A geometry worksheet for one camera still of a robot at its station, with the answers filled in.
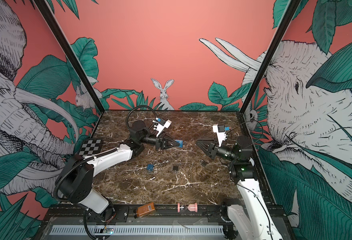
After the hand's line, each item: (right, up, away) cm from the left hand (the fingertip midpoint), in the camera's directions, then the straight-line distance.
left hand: (178, 144), depth 66 cm
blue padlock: (+1, +1, +1) cm, 2 cm away
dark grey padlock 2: (-2, -18, +24) cm, 30 cm away
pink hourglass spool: (+7, -33, +8) cm, 35 cm away
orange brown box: (-17, -33, +5) cm, 37 cm away
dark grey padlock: (+16, -15, +27) cm, 34 cm away
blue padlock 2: (-18, -17, +24) cm, 34 cm away
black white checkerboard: (-57, -6, +29) cm, 64 cm away
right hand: (+8, +1, -2) cm, 9 cm away
